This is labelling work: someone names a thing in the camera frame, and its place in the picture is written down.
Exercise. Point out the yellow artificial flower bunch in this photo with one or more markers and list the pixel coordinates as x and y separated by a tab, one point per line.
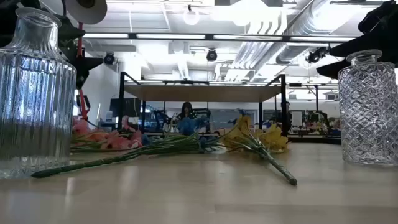
241	132

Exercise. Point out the black background robot arm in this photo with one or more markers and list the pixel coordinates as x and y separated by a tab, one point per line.
160	118

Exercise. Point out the person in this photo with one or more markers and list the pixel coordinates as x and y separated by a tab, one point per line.
186	110

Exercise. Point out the ribbed clear glass vase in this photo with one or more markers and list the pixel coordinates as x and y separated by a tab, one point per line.
34	93

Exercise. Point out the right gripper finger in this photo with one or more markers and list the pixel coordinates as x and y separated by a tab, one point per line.
373	42
331	71

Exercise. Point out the white globe pendant lamp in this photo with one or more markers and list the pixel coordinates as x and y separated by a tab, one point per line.
191	17

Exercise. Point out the black computer monitor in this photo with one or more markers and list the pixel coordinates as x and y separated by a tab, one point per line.
124	107

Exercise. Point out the black ceiling spotlight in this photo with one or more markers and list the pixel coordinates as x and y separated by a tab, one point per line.
315	55
109	58
211	55

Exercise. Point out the diamond-cut clear glass vase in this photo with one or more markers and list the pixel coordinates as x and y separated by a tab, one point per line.
367	109

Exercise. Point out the wooden shelf with black legs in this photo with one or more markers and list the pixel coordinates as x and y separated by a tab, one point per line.
202	93

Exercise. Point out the red desk lamp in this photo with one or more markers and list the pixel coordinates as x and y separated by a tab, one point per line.
87	11

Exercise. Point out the pink purple artificial flower bunch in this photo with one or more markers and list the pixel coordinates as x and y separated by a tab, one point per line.
115	141

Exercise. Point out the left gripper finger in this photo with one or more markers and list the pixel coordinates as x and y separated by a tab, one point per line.
71	31
85	67

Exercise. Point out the black overhead light bar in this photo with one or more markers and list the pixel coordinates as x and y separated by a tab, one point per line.
186	36

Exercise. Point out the blue artificial flower bunch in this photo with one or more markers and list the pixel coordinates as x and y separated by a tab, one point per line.
188	126

